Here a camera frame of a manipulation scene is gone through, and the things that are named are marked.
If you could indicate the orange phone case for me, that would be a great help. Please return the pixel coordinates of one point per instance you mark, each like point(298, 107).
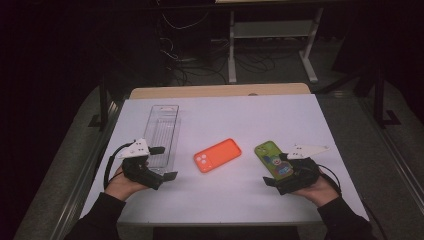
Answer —
point(218, 155)

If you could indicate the wooden table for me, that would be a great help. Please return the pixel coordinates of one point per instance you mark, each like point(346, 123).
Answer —
point(216, 90)

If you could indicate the black metal stand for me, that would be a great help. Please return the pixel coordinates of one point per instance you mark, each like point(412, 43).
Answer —
point(380, 100)
point(103, 106)

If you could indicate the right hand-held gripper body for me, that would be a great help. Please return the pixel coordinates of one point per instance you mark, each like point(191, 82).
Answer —
point(305, 173)

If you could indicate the person's right hand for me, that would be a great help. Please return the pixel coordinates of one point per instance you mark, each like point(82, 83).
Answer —
point(318, 193)

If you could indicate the green phone case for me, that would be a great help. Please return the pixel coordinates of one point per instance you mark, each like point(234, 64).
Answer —
point(268, 155)

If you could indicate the metal floor rail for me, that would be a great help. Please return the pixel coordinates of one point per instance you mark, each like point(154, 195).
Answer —
point(396, 156)
point(86, 173)

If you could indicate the white metal desk frame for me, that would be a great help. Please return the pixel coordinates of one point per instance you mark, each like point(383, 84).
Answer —
point(271, 29)

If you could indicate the person's left hand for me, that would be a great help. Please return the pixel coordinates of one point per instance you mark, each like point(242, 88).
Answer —
point(120, 186)

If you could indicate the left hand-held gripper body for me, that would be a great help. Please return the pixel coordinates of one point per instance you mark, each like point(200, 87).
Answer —
point(136, 150)

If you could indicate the clear plastic rack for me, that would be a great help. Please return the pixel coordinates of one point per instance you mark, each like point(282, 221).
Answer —
point(165, 126)

